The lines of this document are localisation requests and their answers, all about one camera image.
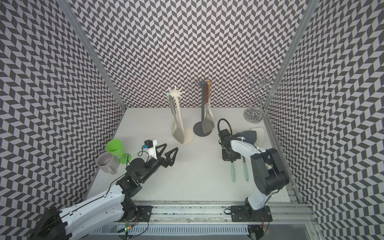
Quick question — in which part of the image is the green plastic goblet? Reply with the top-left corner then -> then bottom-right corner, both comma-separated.
106,139 -> 132,166

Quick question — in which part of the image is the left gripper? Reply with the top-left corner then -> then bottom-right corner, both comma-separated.
140,143 -> 178,184

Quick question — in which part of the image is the cream spoon brown handle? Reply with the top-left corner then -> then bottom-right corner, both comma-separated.
206,79 -> 217,122

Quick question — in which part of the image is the grey ceramic mug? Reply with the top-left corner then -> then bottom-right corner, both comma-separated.
96,152 -> 120,175

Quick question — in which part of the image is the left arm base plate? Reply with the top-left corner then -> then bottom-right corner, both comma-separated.
119,206 -> 153,223

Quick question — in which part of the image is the cream utensil rack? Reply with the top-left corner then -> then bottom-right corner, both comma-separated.
167,87 -> 194,145

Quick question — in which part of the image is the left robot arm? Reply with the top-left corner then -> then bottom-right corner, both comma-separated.
28,141 -> 179,240

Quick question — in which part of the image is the cream spatula wooden handle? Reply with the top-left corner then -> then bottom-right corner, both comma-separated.
252,128 -> 266,147

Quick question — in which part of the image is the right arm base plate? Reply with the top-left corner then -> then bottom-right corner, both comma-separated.
230,205 -> 273,223

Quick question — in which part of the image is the dark grey utensil rack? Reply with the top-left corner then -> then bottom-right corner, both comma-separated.
193,81 -> 212,137

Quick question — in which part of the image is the aluminium front rail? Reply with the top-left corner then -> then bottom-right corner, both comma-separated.
80,201 -> 322,238

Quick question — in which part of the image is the grey spatula mint handle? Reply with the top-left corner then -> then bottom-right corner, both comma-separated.
236,130 -> 258,183

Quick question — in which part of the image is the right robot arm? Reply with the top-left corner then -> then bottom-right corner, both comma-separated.
217,118 -> 290,211

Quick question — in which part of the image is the grey turner mint handle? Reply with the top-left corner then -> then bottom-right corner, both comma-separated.
231,162 -> 236,182

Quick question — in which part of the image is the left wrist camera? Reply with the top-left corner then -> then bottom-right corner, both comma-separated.
143,140 -> 158,159

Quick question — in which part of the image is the cream slotted turner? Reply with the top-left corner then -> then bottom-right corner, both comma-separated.
167,93 -> 184,144

